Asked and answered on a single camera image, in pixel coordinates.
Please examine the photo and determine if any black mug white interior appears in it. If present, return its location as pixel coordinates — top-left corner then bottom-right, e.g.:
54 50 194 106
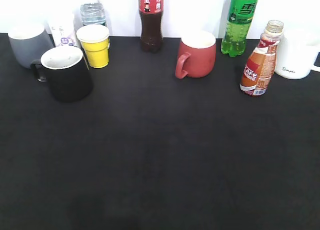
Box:
30 46 94 102

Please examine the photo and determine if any orange coffee drink bottle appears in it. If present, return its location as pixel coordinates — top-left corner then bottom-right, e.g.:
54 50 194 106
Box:
239 20 284 97

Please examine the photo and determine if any red mug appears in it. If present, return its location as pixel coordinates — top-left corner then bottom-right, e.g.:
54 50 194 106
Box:
175 30 217 79

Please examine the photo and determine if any green sprite bottle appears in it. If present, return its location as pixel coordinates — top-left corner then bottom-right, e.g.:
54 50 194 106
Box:
221 0 258 57

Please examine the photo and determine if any grey mug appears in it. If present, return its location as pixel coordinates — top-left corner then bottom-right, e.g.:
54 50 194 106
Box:
8 23 54 69

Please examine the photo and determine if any yellow paper cup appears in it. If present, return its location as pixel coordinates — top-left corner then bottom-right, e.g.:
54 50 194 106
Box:
76 25 110 68

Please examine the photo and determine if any cola bottle red label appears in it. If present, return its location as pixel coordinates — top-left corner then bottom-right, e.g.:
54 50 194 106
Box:
138 0 164 53

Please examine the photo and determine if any clear water bottle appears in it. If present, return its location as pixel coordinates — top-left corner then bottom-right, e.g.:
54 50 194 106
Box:
80 0 107 26

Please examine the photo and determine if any white yogurt bottle blueberry label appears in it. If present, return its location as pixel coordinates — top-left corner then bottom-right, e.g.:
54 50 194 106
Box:
48 13 79 47

